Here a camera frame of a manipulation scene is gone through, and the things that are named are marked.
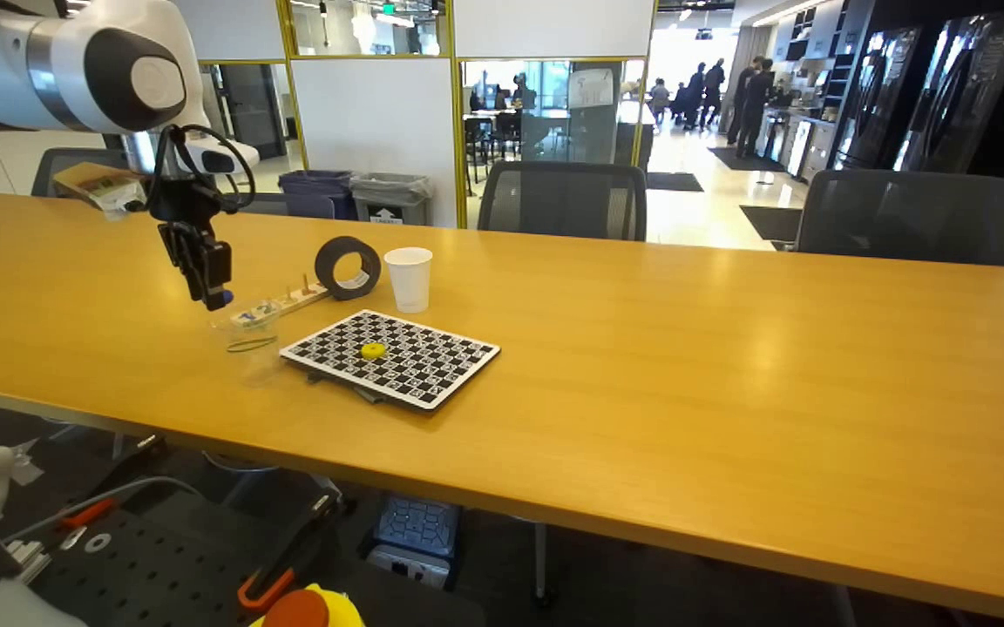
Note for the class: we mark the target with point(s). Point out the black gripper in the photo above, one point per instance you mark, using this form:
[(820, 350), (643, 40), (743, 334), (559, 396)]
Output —
[(186, 209)]

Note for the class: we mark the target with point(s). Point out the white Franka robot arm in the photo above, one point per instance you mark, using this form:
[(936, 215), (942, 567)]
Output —
[(62, 63)]

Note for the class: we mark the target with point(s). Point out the clear plastic cup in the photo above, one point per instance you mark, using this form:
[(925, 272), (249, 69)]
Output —
[(254, 336)]

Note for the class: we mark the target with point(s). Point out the white paper cup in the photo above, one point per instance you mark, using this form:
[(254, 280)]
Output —
[(411, 280)]

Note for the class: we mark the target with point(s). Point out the black tape roll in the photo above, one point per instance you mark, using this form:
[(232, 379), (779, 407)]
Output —
[(326, 271)]

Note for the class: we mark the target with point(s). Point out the dark blue trash bin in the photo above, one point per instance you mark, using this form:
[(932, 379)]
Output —
[(317, 195)]

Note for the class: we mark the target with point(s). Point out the gray trash bin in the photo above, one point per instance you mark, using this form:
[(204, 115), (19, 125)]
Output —
[(400, 201)]

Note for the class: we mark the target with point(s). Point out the yellow framed glass partition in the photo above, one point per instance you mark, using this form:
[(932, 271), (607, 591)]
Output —
[(386, 115)]

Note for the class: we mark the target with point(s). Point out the black white marker checkerboard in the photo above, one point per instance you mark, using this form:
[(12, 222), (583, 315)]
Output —
[(435, 361)]

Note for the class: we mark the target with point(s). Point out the orange black clamp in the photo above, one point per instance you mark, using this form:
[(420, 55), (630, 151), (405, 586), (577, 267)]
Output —
[(294, 553), (84, 514)]

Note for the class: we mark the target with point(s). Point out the black perforated breadboard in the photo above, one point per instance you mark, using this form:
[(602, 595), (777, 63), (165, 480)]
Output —
[(155, 575)]

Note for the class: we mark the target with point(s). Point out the blue patterned box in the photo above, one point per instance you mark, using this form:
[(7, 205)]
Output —
[(415, 534)]

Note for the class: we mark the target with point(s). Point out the yellow red emergency stop button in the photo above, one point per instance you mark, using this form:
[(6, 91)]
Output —
[(313, 612)]

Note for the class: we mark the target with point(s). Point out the metal table leg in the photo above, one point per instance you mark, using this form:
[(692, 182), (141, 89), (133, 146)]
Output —
[(541, 569)]

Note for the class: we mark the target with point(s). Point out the person in dark clothes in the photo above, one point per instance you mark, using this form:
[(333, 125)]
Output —
[(756, 111), (694, 100)]

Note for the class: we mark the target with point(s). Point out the black refrigerator cabinets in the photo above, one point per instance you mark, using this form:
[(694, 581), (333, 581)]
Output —
[(932, 91)]

